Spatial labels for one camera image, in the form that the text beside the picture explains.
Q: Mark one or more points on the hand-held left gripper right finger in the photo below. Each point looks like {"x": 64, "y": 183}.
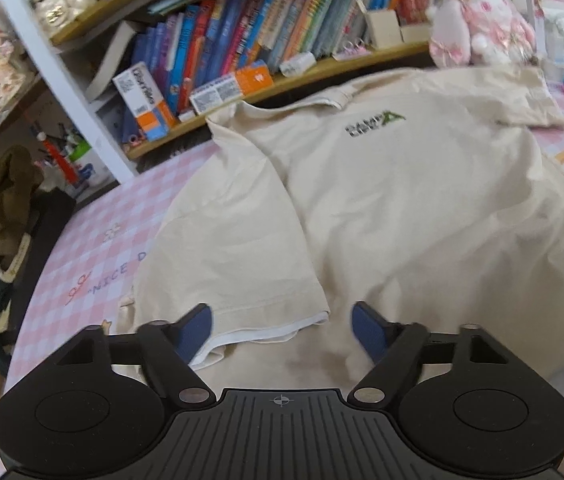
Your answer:
{"x": 369, "y": 332}

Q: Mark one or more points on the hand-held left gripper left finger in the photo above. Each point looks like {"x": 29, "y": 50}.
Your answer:
{"x": 196, "y": 330}

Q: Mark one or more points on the cream t-shirt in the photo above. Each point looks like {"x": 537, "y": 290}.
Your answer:
{"x": 387, "y": 210}

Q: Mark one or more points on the pink checked desk mat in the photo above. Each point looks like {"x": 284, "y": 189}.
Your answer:
{"x": 111, "y": 210}

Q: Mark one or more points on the black bag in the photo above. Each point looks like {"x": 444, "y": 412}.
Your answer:
{"x": 46, "y": 230}

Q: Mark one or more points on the olive green cloth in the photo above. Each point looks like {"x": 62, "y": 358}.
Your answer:
{"x": 6, "y": 200}

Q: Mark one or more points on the tall white orange box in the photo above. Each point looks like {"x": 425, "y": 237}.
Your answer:
{"x": 144, "y": 100}

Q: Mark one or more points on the flat white orange box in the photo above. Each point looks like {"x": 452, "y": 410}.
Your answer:
{"x": 232, "y": 85}

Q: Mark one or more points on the pink white plush bunny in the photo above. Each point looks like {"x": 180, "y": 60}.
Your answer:
{"x": 482, "y": 20}

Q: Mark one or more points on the white wooden bookshelf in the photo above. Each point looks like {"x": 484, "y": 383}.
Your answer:
{"x": 64, "y": 80}

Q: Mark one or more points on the pink scissors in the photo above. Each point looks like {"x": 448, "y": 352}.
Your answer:
{"x": 352, "y": 49}

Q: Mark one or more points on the small cream box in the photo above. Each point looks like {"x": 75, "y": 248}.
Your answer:
{"x": 416, "y": 33}

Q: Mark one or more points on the row of colourful books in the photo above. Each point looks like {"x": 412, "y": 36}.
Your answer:
{"x": 242, "y": 25}

